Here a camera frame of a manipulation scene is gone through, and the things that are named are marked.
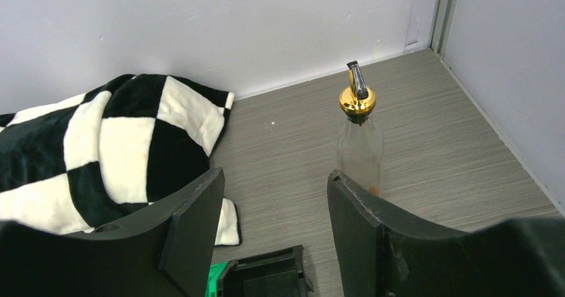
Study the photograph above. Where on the black plastic bin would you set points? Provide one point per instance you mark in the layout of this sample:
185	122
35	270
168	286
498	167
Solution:
278	273

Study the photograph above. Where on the green plastic bin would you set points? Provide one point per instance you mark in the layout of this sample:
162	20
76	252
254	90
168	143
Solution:
215	272

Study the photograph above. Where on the black white checkered cloth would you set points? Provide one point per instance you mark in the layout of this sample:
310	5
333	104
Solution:
96	157

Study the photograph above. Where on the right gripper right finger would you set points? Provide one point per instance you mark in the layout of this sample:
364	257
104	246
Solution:
384	250

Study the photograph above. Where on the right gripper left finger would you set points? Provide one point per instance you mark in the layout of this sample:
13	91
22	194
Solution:
164	249

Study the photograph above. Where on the brown sauce glass bottle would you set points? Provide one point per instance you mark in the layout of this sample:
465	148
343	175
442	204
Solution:
360	148

